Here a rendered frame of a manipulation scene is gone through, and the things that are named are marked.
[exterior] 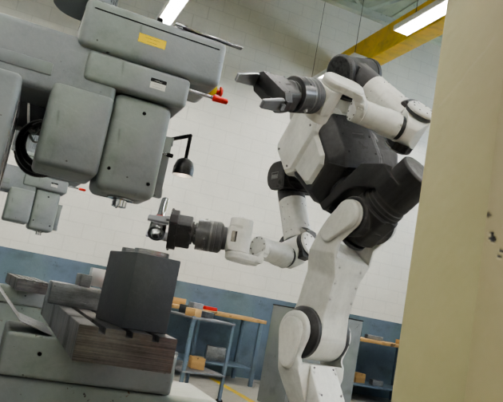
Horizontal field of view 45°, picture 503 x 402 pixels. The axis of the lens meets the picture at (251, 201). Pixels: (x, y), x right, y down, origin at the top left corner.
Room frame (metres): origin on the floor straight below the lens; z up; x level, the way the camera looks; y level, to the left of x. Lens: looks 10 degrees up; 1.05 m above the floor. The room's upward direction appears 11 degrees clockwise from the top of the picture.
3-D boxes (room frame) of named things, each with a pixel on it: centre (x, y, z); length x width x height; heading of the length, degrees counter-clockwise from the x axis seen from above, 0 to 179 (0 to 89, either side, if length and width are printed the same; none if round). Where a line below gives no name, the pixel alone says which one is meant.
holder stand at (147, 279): (1.64, 0.25, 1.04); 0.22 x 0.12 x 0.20; 29
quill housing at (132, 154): (1.99, 0.43, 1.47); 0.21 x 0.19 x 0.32; 21
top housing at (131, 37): (1.99, 0.44, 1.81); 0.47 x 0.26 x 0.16; 111
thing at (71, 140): (1.93, 0.61, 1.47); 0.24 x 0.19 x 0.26; 21
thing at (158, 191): (2.03, 0.32, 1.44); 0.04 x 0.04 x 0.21; 21
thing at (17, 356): (2.00, 0.42, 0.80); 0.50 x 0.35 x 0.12; 111
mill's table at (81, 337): (2.03, 0.43, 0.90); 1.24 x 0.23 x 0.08; 21
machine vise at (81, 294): (2.11, 0.43, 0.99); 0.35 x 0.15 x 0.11; 110
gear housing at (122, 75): (1.98, 0.47, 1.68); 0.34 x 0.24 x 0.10; 111
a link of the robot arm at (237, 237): (1.73, 0.04, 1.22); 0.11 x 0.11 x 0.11; 4
